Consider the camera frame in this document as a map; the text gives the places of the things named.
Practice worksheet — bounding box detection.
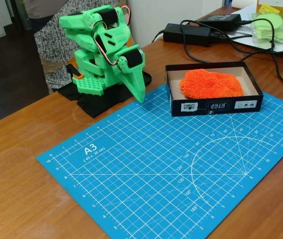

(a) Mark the orange terry cloth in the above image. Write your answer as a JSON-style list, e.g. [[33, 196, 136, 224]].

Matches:
[[179, 69, 244, 100]]

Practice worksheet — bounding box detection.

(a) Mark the orange and black clamp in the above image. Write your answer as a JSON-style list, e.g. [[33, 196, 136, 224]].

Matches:
[[66, 64, 84, 80]]

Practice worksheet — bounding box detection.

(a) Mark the large black power adapter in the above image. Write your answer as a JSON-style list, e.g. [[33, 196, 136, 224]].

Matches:
[[163, 23, 212, 47]]

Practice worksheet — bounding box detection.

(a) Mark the black cardboard box lid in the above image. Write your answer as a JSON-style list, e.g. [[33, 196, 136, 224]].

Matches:
[[165, 61, 264, 117]]

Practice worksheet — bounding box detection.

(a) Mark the person in speckled dress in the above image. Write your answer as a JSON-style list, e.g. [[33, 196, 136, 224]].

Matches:
[[23, 0, 135, 95]]

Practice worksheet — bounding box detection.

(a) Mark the blue cutting mat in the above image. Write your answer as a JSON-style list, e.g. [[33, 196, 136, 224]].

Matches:
[[36, 86, 283, 239]]

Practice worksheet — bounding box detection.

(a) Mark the flat black power adapter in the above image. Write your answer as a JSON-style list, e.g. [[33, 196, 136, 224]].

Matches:
[[199, 13, 242, 32]]

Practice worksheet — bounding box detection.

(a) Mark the plastic bag of green parts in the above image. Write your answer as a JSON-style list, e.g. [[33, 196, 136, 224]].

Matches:
[[251, 11, 283, 44]]

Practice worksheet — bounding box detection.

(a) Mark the red white black servo wire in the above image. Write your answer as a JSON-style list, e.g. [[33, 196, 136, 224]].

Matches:
[[91, 5, 132, 67]]

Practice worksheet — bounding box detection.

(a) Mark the thin grey cable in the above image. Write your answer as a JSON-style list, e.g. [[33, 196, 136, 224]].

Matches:
[[152, 29, 166, 43]]

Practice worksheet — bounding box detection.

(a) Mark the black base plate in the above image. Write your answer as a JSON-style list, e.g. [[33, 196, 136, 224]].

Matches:
[[57, 69, 153, 119]]

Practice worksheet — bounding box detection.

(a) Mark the long looping black cable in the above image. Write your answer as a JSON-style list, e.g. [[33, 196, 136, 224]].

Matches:
[[180, 19, 283, 63]]

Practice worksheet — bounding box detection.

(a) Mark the black cable over bag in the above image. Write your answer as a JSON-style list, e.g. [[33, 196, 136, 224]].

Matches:
[[239, 17, 283, 82]]

